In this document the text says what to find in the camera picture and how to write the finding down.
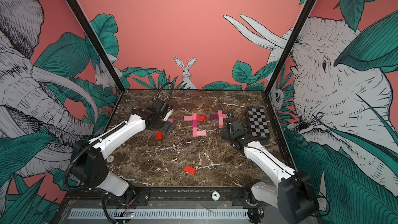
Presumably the light pink block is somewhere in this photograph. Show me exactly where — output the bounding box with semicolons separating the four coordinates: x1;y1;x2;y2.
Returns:
197;131;207;136
218;117;224;129

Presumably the dark purple block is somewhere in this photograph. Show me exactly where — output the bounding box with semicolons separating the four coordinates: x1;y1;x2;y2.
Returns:
210;114;219;119

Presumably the red block large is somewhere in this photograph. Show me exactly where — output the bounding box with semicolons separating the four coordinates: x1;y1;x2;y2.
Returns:
156;131;163;140

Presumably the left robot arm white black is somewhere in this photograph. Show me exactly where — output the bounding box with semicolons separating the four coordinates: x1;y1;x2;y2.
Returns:
63;99;175;205

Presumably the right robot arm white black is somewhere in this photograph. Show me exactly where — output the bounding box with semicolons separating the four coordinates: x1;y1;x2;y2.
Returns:
220;117;319;224

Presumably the black white checkerboard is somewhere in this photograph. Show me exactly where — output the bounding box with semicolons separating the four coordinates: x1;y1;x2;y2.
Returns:
245;106;270;142

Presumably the black corrugated cable hose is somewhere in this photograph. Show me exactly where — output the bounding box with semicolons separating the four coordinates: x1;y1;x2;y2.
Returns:
154;81;175;103

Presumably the black front rail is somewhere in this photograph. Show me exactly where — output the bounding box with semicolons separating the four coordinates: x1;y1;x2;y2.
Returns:
60;186;315;209

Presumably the white slotted cable duct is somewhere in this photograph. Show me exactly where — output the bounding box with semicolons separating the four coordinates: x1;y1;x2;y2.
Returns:
67;208;249;220

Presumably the black left frame post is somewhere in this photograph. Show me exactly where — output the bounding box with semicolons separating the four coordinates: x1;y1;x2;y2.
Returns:
66;0;125;93

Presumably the black frame post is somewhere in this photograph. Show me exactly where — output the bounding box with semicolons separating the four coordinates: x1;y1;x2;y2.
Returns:
265;0;317;94
66;0;125;93

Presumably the black right frame post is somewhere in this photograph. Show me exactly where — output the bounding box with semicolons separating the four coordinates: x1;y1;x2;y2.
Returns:
265;0;317;94

